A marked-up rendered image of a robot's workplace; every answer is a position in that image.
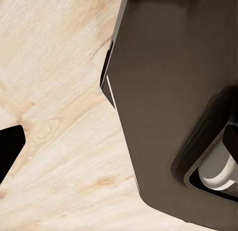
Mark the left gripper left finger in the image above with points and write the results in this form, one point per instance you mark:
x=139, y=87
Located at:
x=12, y=140

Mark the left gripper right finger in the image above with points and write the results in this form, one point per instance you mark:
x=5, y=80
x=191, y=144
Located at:
x=230, y=140

